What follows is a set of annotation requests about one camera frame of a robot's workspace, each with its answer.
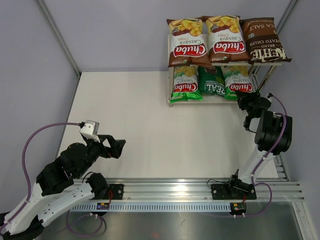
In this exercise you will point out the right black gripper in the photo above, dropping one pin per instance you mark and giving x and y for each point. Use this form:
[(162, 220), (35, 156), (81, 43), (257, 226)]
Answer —
[(242, 97)]

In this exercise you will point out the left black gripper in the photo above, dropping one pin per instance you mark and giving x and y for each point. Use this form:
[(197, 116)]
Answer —
[(116, 148)]

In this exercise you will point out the green Chuba bag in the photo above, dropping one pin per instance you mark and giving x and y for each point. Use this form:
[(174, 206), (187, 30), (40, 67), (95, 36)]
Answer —
[(236, 78), (185, 84)]

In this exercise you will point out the dark green Real chips bag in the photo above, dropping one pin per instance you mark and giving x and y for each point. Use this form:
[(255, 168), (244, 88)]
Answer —
[(211, 81)]

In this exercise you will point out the brown Kettle chips bag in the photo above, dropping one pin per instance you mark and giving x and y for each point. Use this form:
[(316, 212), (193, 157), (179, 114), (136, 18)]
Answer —
[(262, 41)]

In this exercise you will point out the brown Chuba bag back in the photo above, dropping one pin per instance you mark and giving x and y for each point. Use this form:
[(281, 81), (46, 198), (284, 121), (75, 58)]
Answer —
[(225, 40)]

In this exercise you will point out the brown chuba bag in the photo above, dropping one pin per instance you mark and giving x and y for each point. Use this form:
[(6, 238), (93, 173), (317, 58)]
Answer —
[(225, 40), (187, 43)]

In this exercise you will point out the brown Chuba bag front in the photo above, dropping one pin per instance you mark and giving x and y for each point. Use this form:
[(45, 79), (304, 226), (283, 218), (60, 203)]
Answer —
[(187, 43)]

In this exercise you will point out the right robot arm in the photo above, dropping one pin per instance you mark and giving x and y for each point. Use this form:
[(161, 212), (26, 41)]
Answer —
[(268, 118)]

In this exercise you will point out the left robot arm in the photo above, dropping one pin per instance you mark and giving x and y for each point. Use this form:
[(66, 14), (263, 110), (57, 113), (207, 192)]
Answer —
[(44, 203)]

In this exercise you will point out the white two-tier shelf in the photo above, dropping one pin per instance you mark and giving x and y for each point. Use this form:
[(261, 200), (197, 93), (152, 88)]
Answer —
[(213, 99)]

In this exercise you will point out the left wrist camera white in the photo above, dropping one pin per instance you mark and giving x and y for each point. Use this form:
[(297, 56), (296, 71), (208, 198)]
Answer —
[(89, 130)]

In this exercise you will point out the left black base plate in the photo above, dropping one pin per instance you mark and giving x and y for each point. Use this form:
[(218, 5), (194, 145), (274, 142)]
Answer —
[(115, 192)]

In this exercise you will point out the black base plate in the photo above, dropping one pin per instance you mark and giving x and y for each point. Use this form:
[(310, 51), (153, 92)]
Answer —
[(115, 192), (226, 192)]

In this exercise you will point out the aluminium mounting rail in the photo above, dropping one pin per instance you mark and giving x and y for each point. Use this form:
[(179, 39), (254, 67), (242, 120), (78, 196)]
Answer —
[(194, 194)]

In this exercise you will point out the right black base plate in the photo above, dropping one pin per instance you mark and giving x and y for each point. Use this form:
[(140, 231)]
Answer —
[(226, 192)]

